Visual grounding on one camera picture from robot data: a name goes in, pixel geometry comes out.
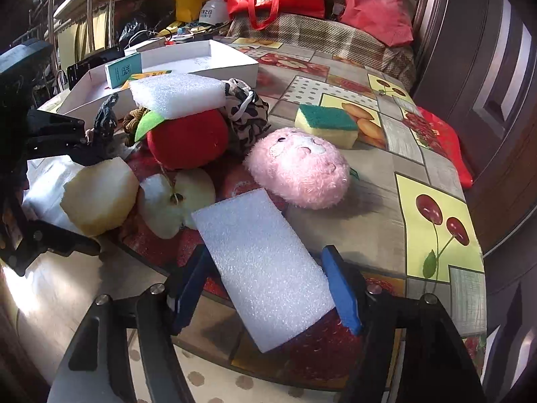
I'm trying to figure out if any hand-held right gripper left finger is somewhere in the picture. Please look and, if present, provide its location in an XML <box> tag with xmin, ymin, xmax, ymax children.
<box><xmin>46</xmin><ymin>245</ymin><xmax>210</xmax><ymax>403</ymax></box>

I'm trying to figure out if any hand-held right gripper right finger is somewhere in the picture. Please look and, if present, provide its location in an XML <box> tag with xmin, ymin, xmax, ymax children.
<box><xmin>321</xmin><ymin>244</ymin><xmax>487</xmax><ymax>403</ymax></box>

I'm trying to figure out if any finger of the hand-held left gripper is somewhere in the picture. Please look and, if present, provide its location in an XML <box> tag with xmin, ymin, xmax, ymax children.
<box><xmin>0</xmin><ymin>217</ymin><xmax>102</xmax><ymax>278</ymax></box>
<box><xmin>26</xmin><ymin>108</ymin><xmax>110</xmax><ymax>166</ymax></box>

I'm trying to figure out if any pale yellow foam fruit piece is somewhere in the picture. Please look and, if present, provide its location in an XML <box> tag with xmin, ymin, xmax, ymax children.
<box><xmin>60</xmin><ymin>156</ymin><xmax>139</xmax><ymax>237</ymax></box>

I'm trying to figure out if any white foam block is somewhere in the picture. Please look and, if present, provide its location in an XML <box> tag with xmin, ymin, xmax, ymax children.
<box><xmin>128</xmin><ymin>73</ymin><xmax>227</xmax><ymax>119</ymax></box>
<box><xmin>191</xmin><ymin>188</ymin><xmax>336</xmax><ymax>353</ymax></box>

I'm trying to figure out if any apple half toy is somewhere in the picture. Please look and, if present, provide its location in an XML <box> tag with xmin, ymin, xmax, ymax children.
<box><xmin>138</xmin><ymin>168</ymin><xmax>216</xmax><ymax>240</ymax></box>

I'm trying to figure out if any red apple plush toy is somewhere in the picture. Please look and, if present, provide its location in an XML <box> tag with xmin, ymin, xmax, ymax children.
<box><xmin>134</xmin><ymin>108</ymin><xmax>230</xmax><ymax>171</ymax></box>

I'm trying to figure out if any pink plush toy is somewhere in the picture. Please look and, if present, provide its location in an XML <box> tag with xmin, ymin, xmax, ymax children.
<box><xmin>243</xmin><ymin>128</ymin><xmax>351</xmax><ymax>210</ymax></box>

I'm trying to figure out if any white cardboard box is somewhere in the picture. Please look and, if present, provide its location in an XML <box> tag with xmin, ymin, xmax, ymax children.
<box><xmin>56</xmin><ymin>40</ymin><xmax>260</xmax><ymax>122</ymax></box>

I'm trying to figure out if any fruit print tablecloth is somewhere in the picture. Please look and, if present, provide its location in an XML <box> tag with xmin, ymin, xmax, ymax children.
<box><xmin>25</xmin><ymin>36</ymin><xmax>489</xmax><ymax>392</ymax></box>

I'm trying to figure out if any metal storage rack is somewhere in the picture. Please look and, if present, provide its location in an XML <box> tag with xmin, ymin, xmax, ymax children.
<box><xmin>17</xmin><ymin>0</ymin><xmax>177</xmax><ymax>93</ymax></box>

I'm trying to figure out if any small teal box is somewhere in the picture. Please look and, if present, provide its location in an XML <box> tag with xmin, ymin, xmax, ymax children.
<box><xmin>104</xmin><ymin>54</ymin><xmax>143</xmax><ymax>90</ymax></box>

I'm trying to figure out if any yellow and green carton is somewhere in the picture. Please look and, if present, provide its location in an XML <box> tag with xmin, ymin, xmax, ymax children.
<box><xmin>121</xmin><ymin>71</ymin><xmax>174</xmax><ymax>91</ymax></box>

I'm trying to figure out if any black plastic bag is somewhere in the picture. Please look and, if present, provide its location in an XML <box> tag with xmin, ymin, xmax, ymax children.
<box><xmin>118</xmin><ymin>16</ymin><xmax>148</xmax><ymax>43</ymax></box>

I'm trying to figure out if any small white flat box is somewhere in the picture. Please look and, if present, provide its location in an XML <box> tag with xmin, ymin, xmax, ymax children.
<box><xmin>124</xmin><ymin>37</ymin><xmax>167</xmax><ymax>56</ymax></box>

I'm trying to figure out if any green and yellow sponge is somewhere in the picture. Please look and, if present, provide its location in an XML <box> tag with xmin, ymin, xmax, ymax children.
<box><xmin>294</xmin><ymin>104</ymin><xmax>360</xmax><ymax>149</ymax></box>

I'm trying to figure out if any yellow bag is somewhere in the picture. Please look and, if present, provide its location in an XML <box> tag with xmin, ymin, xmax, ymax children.
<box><xmin>174</xmin><ymin>0</ymin><xmax>208</xmax><ymax>23</ymax></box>

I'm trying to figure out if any red plastic bag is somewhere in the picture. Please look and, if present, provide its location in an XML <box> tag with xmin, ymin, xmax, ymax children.
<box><xmin>415</xmin><ymin>107</ymin><xmax>474</xmax><ymax>189</ymax></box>

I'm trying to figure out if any black and white patterned cloth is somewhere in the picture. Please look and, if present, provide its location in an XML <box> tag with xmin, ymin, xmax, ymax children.
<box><xmin>222</xmin><ymin>78</ymin><xmax>271</xmax><ymax>157</ymax></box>

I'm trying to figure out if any white helmet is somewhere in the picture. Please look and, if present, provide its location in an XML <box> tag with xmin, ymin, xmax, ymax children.
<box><xmin>197</xmin><ymin>0</ymin><xmax>231</xmax><ymax>27</ymax></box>

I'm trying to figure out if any plaid blanket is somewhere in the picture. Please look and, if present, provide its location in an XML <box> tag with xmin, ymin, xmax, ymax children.
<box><xmin>227</xmin><ymin>12</ymin><xmax>417</xmax><ymax>91</ymax></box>

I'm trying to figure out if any dark wooden door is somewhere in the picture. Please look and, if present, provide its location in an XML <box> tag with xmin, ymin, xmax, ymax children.
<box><xmin>413</xmin><ymin>0</ymin><xmax>537</xmax><ymax>261</ymax></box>

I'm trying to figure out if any red fabric bag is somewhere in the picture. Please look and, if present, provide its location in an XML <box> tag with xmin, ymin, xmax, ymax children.
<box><xmin>340</xmin><ymin>0</ymin><xmax>415</xmax><ymax>48</ymax></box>

